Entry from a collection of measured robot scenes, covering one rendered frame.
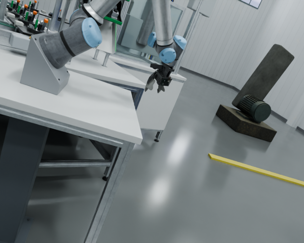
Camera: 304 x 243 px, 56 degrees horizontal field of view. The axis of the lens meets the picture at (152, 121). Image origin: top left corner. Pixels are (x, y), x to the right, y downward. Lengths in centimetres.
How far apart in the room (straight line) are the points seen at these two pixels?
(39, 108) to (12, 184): 55
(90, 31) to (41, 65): 24
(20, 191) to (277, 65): 599
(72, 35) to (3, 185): 77
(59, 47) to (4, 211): 85
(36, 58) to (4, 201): 73
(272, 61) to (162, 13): 553
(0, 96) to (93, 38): 43
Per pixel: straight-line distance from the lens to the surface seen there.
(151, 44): 146
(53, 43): 127
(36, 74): 126
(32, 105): 109
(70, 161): 216
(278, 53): 672
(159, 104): 329
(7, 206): 161
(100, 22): 138
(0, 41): 176
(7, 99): 110
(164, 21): 130
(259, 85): 667
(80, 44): 125
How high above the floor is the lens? 126
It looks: 17 degrees down
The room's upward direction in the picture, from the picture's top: 22 degrees clockwise
